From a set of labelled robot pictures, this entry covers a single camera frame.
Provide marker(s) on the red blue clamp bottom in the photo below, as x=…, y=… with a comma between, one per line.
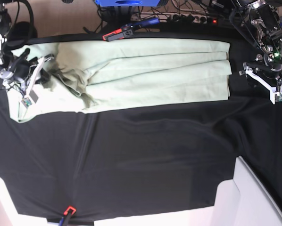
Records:
x=67, y=215

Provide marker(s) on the black power strip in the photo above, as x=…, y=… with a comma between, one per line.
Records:
x=192, y=18

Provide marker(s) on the light green T-shirt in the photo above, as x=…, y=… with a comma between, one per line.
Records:
x=95, y=76

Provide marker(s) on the white table frame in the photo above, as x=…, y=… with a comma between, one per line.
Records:
x=244, y=201
x=8, y=213

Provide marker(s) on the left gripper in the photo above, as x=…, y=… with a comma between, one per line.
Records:
x=269, y=76

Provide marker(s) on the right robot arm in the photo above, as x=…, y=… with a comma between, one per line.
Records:
x=7, y=27

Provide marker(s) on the white table frame right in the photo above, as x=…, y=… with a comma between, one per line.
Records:
x=244, y=201

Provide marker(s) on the white table frame left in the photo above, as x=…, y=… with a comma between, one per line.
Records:
x=8, y=213

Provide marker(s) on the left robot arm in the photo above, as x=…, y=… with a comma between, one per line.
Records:
x=258, y=22

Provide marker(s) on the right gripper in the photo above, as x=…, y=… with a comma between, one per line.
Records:
x=21, y=74

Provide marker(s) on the red black clamp top centre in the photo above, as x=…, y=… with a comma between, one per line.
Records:
x=128, y=30

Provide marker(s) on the black table cloth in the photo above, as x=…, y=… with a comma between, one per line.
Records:
x=143, y=160

